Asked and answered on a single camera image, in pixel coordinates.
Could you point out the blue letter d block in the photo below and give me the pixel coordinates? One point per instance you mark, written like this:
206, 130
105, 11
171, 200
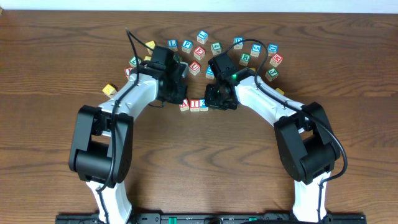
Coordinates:
272, 49
238, 44

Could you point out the red letter i block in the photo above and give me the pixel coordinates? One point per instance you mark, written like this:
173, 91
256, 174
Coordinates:
127, 72
194, 105

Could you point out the red letter U block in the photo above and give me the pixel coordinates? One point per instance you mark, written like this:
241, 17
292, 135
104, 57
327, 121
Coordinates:
194, 68

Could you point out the blue letter H block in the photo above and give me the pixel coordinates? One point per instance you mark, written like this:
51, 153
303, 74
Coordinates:
209, 73

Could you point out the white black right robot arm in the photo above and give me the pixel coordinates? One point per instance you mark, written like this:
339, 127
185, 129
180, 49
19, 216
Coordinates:
307, 145

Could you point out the green letter B block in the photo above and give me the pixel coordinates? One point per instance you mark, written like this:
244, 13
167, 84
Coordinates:
244, 59

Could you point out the blue letter P block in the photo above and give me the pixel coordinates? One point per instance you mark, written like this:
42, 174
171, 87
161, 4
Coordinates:
187, 46

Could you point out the red letter A block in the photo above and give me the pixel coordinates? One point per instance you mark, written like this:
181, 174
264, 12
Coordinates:
185, 105

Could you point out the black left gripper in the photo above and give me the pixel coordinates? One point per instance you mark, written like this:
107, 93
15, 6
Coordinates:
181, 94

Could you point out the blue number 2 block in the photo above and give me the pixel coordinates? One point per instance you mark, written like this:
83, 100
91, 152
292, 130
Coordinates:
203, 106

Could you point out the green letter L block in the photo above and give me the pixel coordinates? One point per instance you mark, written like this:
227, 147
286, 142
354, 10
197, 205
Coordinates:
135, 61

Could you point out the yellow block far right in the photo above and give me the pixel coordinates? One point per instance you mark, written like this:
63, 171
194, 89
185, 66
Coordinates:
280, 91

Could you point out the blue block top centre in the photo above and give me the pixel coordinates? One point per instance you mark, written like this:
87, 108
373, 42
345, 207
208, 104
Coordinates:
202, 37

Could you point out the green letter J block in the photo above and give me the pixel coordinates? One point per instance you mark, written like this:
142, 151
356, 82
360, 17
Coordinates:
272, 74

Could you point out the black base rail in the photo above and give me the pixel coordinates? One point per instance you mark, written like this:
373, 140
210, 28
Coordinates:
156, 218

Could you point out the red letter M block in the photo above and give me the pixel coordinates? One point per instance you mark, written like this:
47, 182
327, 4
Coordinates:
276, 59

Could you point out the yellow block top left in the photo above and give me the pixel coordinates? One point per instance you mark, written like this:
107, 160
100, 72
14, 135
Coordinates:
150, 46

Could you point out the green number 4 block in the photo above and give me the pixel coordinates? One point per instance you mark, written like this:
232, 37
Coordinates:
216, 48

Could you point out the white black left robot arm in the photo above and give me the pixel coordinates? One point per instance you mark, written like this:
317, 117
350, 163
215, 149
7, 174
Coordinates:
101, 149

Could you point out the yellow block far left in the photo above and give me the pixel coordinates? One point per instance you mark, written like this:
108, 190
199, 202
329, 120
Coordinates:
110, 90

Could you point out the red letter E block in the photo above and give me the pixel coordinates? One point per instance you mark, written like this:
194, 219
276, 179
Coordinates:
199, 53

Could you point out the blue letter S block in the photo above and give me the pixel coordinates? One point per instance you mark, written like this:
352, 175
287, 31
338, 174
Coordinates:
256, 50

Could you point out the green letter R block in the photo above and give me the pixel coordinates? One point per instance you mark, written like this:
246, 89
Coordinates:
177, 58

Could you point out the blue letter D block right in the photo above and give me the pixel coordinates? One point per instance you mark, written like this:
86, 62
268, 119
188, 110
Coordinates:
272, 49

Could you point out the blue letter L block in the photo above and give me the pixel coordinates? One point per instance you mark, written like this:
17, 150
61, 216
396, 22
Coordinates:
173, 44

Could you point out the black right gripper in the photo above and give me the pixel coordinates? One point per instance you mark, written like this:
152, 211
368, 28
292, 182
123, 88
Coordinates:
211, 102

